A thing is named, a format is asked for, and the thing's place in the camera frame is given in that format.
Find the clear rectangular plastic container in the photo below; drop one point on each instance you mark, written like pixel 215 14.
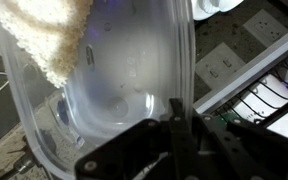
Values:
pixel 134 66

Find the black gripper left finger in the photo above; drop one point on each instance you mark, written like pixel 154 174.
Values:
pixel 124 146

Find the black two-tier dish rack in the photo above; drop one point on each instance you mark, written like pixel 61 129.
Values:
pixel 250 71

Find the white light switch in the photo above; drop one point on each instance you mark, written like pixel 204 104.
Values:
pixel 220 65

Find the white wall outlet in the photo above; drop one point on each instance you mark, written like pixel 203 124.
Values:
pixel 267 28

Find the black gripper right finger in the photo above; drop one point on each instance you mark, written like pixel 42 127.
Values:
pixel 250 150

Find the white rice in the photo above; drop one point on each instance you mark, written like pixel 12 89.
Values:
pixel 40 33

